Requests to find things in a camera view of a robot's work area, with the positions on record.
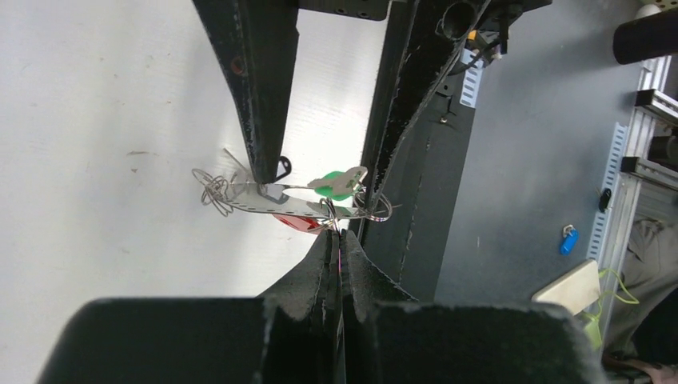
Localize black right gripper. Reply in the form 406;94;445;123
296;0;552;230

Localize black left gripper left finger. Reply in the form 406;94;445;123
38;232;339;383

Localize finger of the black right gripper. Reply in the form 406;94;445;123
194;0;299;183

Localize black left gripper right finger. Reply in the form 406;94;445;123
340;231;607;383

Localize key with green tag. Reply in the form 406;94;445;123
307;166;368;201

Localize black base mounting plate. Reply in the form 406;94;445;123
360;69;483;302

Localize key with black tag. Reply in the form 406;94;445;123
274;156;293;182

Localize white smartphone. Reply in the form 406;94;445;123
532;259;601;315

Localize black key fob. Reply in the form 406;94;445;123
598;188;612;214

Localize seated person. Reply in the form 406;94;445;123
603;219;677;383

